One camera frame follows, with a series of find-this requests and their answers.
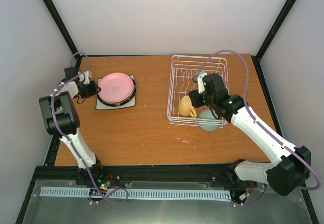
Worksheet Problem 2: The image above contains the green ceramic bowl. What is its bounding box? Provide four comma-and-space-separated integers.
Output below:
197, 109, 220, 132

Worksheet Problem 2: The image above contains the yellow ceramic mug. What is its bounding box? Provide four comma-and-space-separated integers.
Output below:
178, 96, 197, 118

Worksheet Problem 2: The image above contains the white wire dish rack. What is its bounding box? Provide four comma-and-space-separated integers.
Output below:
166, 54, 230, 128

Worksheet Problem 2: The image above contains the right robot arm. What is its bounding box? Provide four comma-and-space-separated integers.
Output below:
188, 72, 311, 196

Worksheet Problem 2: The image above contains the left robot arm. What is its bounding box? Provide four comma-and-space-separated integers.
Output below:
38, 67, 105, 185

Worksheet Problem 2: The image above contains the white square plate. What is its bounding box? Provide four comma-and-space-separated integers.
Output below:
95, 74, 136, 110

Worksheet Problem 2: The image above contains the pink round plate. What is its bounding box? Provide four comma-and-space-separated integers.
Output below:
98, 72, 135, 104

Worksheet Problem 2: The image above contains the black round plate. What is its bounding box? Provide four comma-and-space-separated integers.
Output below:
98, 76, 138, 107

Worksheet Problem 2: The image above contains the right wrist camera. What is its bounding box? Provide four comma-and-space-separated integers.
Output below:
193, 71, 207, 94

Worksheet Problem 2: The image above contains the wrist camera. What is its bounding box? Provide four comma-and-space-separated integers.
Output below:
79, 70, 92, 85
193, 71, 207, 94

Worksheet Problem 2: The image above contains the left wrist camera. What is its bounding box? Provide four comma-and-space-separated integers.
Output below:
79, 70, 92, 85

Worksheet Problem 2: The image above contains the left black frame post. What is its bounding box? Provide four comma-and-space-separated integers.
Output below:
42, 0, 78, 54

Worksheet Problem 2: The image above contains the black frame post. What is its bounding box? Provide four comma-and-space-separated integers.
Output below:
42, 0, 78, 54
255, 0, 309, 60

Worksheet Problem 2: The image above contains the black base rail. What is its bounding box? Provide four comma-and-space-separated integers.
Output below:
32, 164, 304, 192

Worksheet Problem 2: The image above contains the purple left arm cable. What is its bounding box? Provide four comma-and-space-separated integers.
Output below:
50, 51, 130, 204

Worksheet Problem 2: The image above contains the right black frame post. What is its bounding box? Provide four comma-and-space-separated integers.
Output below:
255, 0, 309, 60

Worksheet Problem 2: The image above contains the light blue cable duct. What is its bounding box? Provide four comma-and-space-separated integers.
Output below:
39, 186, 231, 202

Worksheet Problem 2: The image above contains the metal base plate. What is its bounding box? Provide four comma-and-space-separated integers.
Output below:
17, 180, 318, 223

